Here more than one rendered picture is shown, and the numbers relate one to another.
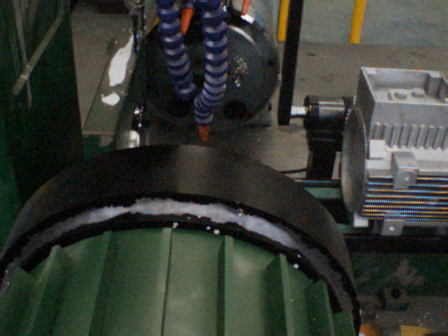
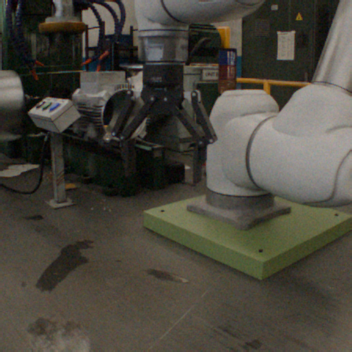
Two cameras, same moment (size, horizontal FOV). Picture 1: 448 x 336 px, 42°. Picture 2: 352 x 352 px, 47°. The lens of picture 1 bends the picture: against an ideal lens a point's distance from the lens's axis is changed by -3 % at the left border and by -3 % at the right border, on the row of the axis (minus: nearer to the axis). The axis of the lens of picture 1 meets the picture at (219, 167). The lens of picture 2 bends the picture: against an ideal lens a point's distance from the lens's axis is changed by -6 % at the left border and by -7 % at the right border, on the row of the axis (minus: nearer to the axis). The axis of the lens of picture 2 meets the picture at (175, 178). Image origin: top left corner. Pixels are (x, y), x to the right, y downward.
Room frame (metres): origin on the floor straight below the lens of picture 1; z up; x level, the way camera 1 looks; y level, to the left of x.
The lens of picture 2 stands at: (0.09, -1.49, 1.16)
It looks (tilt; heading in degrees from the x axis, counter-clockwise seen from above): 15 degrees down; 53
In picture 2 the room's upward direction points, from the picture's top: straight up
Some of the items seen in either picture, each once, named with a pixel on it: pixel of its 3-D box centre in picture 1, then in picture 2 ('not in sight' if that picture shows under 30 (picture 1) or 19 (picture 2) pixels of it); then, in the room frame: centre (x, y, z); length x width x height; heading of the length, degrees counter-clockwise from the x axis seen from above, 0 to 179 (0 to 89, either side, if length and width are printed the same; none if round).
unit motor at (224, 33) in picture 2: not in sight; (200, 67); (1.35, 0.00, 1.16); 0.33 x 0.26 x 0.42; 1
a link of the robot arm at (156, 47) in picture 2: not in sight; (163, 48); (0.54, -0.85, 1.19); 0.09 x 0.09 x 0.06
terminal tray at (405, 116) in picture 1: (404, 107); (102, 82); (0.72, -0.26, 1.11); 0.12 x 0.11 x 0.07; 91
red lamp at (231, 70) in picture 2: not in sight; (227, 71); (1.03, -0.51, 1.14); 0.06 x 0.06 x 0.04
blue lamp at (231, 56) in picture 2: not in sight; (227, 57); (1.03, -0.51, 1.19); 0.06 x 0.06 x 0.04
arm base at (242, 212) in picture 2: not in sight; (245, 196); (0.78, -0.84, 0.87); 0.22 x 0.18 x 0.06; 4
